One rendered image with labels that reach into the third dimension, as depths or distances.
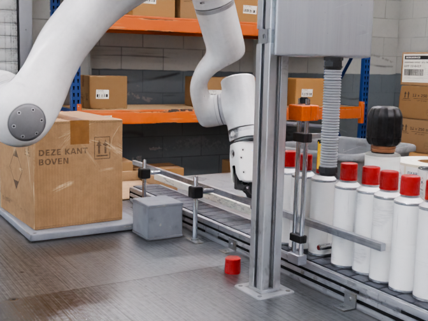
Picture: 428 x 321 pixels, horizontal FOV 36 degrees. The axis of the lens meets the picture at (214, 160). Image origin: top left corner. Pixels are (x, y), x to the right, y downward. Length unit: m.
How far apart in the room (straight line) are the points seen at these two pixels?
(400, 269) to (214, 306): 0.34
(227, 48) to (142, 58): 4.43
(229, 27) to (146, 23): 3.56
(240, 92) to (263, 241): 0.44
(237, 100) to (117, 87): 3.50
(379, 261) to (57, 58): 0.71
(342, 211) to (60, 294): 0.56
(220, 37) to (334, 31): 0.37
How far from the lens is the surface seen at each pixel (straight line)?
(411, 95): 5.16
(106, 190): 1.73
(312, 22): 1.17
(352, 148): 4.46
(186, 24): 5.14
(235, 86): 1.56
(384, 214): 1.20
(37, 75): 1.25
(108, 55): 5.79
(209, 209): 1.76
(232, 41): 1.48
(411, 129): 5.16
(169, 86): 6.00
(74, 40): 1.29
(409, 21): 7.45
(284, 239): 1.44
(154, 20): 5.03
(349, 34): 1.18
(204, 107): 1.56
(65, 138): 1.66
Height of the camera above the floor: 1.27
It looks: 8 degrees down
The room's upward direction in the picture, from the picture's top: 1 degrees clockwise
